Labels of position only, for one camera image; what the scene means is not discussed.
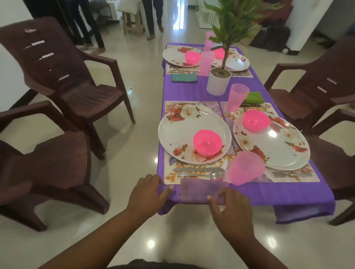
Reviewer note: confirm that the person's right hand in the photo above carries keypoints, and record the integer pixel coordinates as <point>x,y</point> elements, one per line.
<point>235,216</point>

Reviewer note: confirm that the person's left hand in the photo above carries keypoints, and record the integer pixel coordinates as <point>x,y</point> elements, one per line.
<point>147,196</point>

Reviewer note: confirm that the steel spoon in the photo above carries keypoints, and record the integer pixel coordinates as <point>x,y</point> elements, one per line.
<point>216,175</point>

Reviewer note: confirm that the pink cloth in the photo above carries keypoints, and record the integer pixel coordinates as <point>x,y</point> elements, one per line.
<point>194,191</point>

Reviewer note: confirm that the steel fork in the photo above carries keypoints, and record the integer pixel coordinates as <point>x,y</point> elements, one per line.
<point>288,174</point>
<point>185,103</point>

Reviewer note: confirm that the white floral plate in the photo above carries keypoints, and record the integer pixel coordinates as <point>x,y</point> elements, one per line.
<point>283,147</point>
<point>177,130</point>
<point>174,55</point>
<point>238,63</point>

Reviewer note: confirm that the pink plastic bowl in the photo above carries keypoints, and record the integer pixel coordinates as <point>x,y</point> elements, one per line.
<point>208,142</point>
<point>256,120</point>
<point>218,54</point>
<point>192,57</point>

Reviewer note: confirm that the green cloth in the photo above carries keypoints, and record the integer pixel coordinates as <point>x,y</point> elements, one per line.
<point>253,97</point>

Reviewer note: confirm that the teal cloth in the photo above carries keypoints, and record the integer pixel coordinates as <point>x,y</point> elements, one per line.
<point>184,77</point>

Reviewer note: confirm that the person's left forearm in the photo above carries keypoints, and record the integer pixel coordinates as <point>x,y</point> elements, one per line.
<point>91,244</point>

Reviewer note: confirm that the person's dark clothing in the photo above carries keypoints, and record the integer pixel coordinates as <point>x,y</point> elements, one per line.
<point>158,264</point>

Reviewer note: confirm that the purple cloth table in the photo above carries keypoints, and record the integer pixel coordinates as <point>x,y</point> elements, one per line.
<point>188,91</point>

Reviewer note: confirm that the green plant with white pot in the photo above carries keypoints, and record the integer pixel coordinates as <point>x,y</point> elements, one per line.
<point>217,86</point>

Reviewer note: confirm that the black bag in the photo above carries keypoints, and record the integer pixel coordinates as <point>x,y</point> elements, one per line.
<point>271,36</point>

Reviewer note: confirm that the white appliance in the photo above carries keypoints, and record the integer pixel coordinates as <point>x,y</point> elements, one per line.
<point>205,22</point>

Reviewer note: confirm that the beige plastic stool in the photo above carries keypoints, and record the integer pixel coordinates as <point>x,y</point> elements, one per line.
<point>129,7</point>

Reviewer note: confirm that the red sofa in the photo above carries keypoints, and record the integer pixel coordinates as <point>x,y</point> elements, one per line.
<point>280,11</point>

